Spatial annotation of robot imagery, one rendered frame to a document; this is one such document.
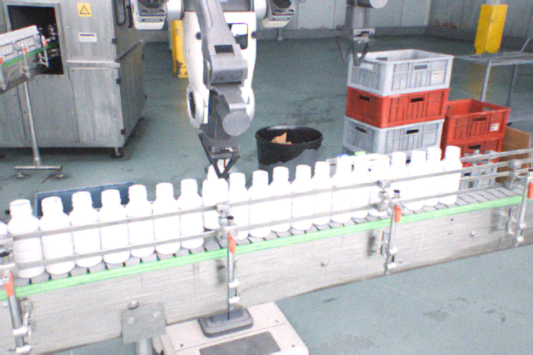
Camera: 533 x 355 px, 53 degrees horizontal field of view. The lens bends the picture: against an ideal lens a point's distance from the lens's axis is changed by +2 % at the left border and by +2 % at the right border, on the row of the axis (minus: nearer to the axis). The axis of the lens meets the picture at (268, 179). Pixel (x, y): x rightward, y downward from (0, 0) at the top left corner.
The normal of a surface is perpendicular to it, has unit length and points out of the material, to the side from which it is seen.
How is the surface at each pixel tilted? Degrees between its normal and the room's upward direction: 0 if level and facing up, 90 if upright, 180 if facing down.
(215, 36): 47
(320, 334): 0
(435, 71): 90
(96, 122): 89
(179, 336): 0
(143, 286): 90
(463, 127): 90
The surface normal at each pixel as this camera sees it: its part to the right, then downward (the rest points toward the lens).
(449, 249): 0.39, 0.35
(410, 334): 0.02, -0.93
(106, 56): 0.08, 0.36
